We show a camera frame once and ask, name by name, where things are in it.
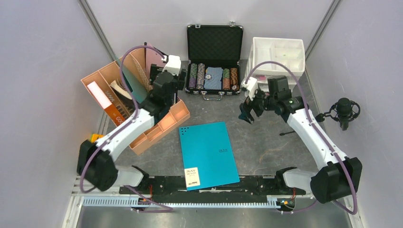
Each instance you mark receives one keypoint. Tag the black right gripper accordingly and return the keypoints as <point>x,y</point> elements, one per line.
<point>244,115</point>

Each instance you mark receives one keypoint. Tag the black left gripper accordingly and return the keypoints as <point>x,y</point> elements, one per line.
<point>179,84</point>

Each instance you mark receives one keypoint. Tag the pink clipboard with paper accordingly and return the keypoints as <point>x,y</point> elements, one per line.
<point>151,57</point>

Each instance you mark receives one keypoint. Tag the peach plastic file organizer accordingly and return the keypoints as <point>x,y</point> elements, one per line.
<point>119,105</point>

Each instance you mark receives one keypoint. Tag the Nineteen Eighty-Four dark book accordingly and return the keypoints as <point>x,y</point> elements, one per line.
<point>122,94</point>

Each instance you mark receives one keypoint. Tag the blue plastic folder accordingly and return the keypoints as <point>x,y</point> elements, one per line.
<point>207,156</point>

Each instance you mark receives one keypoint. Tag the orange Good Morning book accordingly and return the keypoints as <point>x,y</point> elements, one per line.
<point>106,104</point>

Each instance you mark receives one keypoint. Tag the white drawer organizer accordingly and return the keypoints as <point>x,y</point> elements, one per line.
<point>287,51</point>

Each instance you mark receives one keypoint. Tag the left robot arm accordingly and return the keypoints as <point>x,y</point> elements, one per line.
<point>96,161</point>

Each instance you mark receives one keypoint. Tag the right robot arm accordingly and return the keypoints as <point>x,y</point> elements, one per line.
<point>338,175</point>

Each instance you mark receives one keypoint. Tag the teal folder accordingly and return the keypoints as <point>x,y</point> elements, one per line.
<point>131,78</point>

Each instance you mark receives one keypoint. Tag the black poker chip case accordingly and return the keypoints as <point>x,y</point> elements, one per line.
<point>214,59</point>

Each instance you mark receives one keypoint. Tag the black microphone on tripod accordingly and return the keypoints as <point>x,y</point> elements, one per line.
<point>343,111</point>

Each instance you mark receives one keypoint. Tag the yellow triangular stand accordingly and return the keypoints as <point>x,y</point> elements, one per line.
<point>95,137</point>

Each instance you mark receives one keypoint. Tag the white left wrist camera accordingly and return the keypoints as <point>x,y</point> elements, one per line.
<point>172,64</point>

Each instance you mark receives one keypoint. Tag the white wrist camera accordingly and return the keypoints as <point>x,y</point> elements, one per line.
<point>250,87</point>
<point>172,64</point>

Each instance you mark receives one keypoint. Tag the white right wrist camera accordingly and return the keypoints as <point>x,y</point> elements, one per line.
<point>250,87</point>

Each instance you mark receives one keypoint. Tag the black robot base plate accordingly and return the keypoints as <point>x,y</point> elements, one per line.
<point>266,185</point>

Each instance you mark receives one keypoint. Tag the aluminium slotted rail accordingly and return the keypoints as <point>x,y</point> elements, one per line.
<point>135,202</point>

